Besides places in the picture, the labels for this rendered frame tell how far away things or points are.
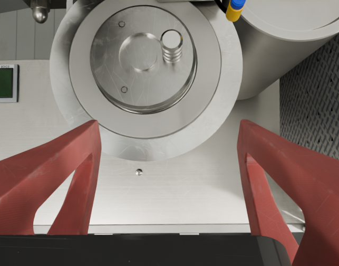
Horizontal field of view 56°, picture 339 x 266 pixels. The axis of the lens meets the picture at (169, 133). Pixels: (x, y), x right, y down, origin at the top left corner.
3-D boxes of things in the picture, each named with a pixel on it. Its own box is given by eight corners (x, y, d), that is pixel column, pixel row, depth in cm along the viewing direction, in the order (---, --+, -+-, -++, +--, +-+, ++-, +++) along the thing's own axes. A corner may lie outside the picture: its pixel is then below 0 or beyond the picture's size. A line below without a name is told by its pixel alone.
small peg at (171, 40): (159, 28, 20) (182, 27, 20) (161, 44, 22) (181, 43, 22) (160, 51, 19) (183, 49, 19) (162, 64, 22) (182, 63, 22)
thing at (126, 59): (87, 6, 23) (193, 0, 22) (94, 18, 25) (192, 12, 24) (90, 111, 22) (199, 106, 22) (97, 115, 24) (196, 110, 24)
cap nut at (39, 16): (46, -6, 57) (46, 18, 57) (54, 3, 61) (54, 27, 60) (26, -6, 57) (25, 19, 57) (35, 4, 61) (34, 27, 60)
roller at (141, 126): (230, -4, 24) (212, 148, 23) (203, 78, 50) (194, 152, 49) (79, -21, 24) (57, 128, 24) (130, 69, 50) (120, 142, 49)
